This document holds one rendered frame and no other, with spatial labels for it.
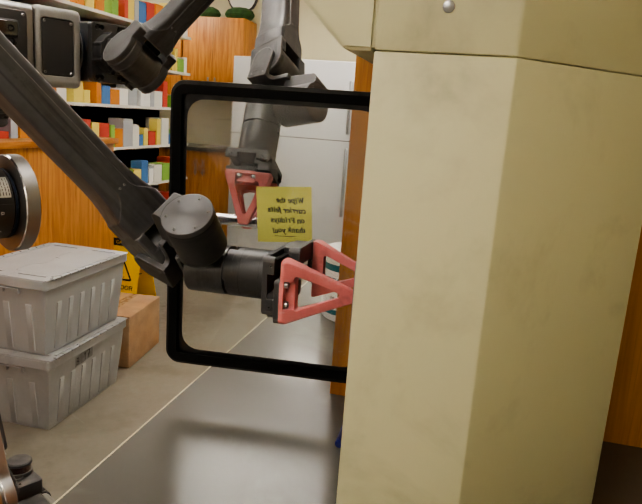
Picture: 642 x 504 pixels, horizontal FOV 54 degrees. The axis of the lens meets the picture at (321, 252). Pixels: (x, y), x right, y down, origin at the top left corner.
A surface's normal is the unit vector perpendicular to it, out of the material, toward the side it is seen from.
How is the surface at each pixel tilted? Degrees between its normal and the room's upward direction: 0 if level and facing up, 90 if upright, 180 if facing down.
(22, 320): 95
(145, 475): 0
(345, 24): 90
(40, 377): 96
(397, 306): 90
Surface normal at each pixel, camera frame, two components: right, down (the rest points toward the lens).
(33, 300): -0.25, 0.28
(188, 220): -0.14, -0.60
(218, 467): 0.07, -0.97
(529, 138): 0.51, 0.22
